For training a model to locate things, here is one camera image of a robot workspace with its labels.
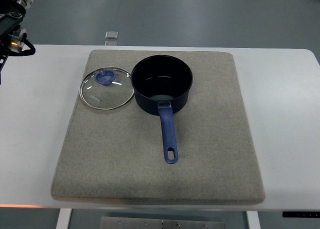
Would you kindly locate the white right table leg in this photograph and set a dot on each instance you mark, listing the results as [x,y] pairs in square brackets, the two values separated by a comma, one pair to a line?
[253,220]

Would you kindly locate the grey metal base plate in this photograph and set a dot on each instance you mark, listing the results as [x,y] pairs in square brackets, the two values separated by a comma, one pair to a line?
[150,223]

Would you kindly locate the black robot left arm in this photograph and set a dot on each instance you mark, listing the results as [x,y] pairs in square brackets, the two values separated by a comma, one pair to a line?
[13,37]

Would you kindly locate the dark blue saucepan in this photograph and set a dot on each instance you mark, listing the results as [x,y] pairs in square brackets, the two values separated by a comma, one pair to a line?
[161,86]

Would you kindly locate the white left table leg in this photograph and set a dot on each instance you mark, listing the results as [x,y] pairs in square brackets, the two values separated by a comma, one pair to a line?
[64,217]

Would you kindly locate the beige fabric mat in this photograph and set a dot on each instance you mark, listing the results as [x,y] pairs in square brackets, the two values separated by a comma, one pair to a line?
[116,156]

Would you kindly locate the white table leg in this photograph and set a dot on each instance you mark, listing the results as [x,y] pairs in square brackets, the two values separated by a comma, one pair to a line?
[253,220]
[64,217]

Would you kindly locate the black table control panel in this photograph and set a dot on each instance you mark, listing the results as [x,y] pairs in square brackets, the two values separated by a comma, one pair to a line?
[301,214]

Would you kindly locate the glass pot lid blue knob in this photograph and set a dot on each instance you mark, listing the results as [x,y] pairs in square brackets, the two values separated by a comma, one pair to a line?
[106,88]

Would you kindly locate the lower metal floor plate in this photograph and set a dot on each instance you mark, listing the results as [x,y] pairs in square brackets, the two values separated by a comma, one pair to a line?
[111,43]

